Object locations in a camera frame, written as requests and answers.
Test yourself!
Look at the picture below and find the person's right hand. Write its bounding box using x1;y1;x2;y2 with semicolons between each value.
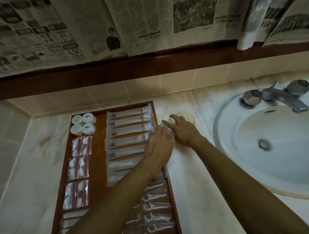
161;114;205;148

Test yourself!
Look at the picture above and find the person's left hand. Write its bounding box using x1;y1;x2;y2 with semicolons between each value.
143;125;174;167

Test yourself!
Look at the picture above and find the person's right forearm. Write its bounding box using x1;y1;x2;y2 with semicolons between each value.
193;139;309;234

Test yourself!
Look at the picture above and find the person's left forearm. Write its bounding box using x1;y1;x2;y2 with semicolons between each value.
70;157;170;234

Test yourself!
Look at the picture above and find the row of toothbrush packets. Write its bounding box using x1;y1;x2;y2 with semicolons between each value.
104;104;167;187

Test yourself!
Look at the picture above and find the brown wooden tray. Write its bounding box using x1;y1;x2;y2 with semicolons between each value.
51;101;182;234

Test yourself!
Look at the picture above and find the dark brown wooden ledge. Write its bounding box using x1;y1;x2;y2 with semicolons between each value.
0;39;309;101

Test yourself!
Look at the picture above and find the stack of floss pick packets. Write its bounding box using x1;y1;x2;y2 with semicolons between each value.
121;178;177;234

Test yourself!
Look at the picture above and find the silver faceted faucet knob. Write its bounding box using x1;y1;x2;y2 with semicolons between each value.
287;80;309;96
240;89;263;109

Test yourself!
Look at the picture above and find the clear cotton swab packet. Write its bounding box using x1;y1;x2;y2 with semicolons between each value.
71;136;93;157
67;155;90;181
62;180;89;211

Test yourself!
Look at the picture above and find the silver sink drain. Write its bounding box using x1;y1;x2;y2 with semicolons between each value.
258;139;271;151

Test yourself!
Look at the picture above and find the newspaper sheet with large photo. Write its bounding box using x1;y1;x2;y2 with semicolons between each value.
105;0;251;57

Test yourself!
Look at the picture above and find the white ceramic sink basin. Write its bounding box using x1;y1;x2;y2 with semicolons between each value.
212;93;309;199

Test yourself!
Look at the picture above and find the silver faucet spout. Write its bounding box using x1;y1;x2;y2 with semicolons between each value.
262;81;309;113

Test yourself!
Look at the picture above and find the flat white sachet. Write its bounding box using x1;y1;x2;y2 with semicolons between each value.
59;218;81;234
62;209;89;220

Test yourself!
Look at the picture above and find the newspaper sheet with portrait photo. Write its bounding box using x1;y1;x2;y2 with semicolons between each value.
50;0;129;61

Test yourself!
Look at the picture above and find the folded newspaper sheet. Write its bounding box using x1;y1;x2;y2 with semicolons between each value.
237;0;295;51

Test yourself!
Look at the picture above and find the newspaper sheet with bold headline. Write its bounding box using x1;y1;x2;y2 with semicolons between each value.
262;0;309;48

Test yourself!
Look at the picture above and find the newspaper sheet with small adverts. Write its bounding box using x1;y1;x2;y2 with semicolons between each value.
0;0;94;78

